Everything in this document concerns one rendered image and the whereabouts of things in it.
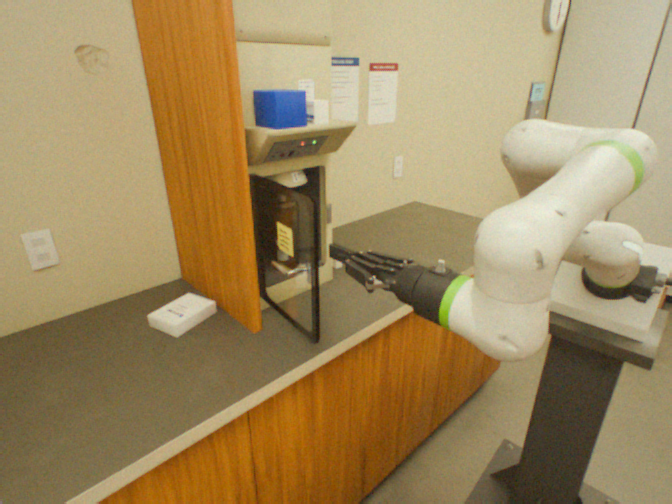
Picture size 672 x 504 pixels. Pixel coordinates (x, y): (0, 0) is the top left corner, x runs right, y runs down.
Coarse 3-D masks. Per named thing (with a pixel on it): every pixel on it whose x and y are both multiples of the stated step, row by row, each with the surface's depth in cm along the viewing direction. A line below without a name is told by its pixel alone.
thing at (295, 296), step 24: (264, 192) 109; (288, 192) 98; (264, 216) 112; (288, 216) 101; (312, 216) 92; (264, 240) 116; (312, 240) 95; (264, 264) 121; (288, 264) 108; (312, 264) 97; (264, 288) 125; (288, 288) 111; (312, 288) 100; (288, 312) 115; (312, 312) 103; (312, 336) 107
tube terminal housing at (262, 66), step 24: (240, 48) 101; (264, 48) 106; (288, 48) 110; (312, 48) 116; (240, 72) 103; (264, 72) 108; (288, 72) 113; (312, 72) 118; (264, 168) 116; (288, 168) 122
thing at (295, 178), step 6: (276, 174) 126; (282, 174) 126; (288, 174) 127; (294, 174) 128; (300, 174) 130; (276, 180) 126; (282, 180) 126; (288, 180) 127; (294, 180) 127; (300, 180) 129; (306, 180) 133; (288, 186) 126; (294, 186) 127
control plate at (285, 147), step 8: (320, 136) 115; (328, 136) 117; (280, 144) 107; (288, 144) 110; (296, 144) 112; (304, 144) 114; (312, 144) 117; (320, 144) 119; (272, 152) 109; (280, 152) 111; (288, 152) 114; (296, 152) 116; (304, 152) 119; (312, 152) 121; (272, 160) 113
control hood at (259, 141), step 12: (336, 120) 123; (348, 120) 122; (252, 132) 105; (264, 132) 102; (276, 132) 102; (288, 132) 105; (300, 132) 108; (312, 132) 111; (324, 132) 114; (336, 132) 118; (348, 132) 122; (252, 144) 107; (264, 144) 104; (324, 144) 121; (336, 144) 125; (252, 156) 109; (264, 156) 109
